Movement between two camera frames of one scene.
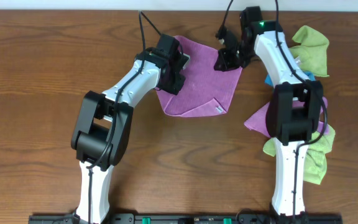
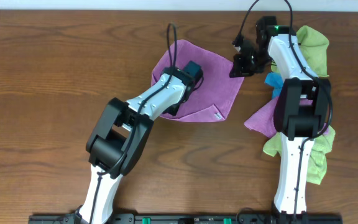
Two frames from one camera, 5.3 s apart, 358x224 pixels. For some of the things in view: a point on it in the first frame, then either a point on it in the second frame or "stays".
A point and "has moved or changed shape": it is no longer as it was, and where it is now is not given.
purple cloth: x=258 y=122 stays
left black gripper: x=175 y=81 to x=173 y=110
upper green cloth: x=312 y=52 stays
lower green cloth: x=319 y=145 stays
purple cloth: x=207 y=90 has moved or changed shape
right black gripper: x=229 y=58 to x=242 y=62
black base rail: x=186 y=218 stays
